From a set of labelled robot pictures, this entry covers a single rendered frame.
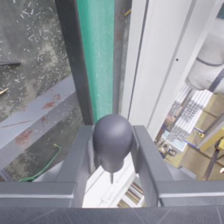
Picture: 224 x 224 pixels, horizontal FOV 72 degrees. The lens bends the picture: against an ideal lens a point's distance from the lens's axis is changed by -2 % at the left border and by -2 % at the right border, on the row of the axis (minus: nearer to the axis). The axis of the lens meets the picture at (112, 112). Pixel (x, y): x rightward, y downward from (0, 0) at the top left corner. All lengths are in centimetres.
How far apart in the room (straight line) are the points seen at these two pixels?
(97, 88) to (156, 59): 8
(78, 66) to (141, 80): 11
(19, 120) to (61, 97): 6
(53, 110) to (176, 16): 18
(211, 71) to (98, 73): 81
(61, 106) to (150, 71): 13
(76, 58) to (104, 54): 3
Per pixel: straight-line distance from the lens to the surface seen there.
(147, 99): 27
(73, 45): 17
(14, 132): 21
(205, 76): 94
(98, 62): 17
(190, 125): 498
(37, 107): 22
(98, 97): 20
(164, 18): 20
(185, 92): 477
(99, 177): 42
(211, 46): 88
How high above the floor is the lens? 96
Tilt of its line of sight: 21 degrees down
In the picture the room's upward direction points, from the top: 123 degrees clockwise
